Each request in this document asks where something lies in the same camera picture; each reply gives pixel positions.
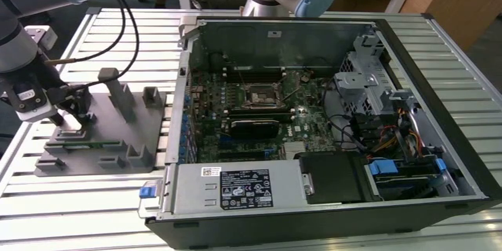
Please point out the green RAM stick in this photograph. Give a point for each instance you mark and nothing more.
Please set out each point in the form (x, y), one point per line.
(93, 145)

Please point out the grey parts rack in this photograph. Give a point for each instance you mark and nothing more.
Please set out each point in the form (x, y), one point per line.
(97, 115)

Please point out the CPU socket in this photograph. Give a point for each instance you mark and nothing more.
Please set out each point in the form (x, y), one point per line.
(259, 96)

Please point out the silver chipset heatsink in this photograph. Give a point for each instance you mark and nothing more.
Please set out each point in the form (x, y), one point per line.
(293, 148)

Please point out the white box camera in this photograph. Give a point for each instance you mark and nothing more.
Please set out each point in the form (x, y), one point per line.
(44, 38)

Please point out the silver CPU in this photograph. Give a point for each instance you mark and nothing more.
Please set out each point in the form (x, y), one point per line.
(70, 131)

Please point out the silver coin cell battery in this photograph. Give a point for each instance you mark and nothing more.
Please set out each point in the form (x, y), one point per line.
(303, 78)

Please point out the blue expansion card clip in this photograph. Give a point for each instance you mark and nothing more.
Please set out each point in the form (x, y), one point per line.
(183, 151)
(185, 129)
(184, 117)
(185, 140)

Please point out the white label sticker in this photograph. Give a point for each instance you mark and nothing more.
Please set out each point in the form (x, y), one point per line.
(273, 33)

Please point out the silver power supply with label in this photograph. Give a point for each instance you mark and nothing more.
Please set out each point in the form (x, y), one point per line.
(188, 189)

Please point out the hard disk in blue carrier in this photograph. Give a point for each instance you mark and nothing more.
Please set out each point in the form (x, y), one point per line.
(380, 168)

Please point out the black open PC case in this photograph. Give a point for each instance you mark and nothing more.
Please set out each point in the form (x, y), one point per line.
(273, 233)

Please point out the black and white depth camera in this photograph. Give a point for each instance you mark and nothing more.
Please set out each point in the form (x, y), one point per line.
(33, 107)

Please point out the black RAM slot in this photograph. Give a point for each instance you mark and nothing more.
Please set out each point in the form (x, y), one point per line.
(232, 76)
(232, 73)
(259, 112)
(259, 109)
(259, 115)
(232, 69)

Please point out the black expansion slot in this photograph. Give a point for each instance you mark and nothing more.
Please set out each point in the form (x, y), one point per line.
(239, 155)

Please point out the green motherboard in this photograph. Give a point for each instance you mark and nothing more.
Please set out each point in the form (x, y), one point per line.
(313, 121)

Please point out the wooden cabinet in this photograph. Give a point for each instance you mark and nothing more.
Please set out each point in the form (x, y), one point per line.
(466, 4)

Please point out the silver metal support bar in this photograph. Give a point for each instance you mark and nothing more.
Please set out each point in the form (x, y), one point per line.
(424, 133)

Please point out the black graphics card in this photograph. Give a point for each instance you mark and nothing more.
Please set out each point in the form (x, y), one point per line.
(255, 129)

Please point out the silver perforated drive cage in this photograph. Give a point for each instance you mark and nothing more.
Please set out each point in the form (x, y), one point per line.
(352, 85)

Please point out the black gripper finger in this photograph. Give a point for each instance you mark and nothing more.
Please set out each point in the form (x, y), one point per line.
(56, 117)
(82, 118)

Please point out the blue plastic latch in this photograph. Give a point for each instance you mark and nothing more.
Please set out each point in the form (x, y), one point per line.
(146, 192)

